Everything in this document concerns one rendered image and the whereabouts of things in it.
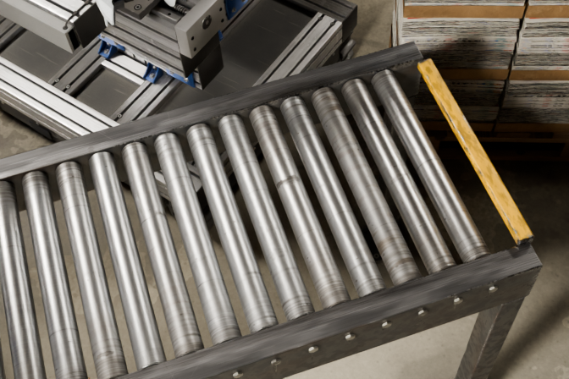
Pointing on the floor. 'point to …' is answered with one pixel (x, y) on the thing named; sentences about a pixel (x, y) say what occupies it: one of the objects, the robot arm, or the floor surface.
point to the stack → (489, 43)
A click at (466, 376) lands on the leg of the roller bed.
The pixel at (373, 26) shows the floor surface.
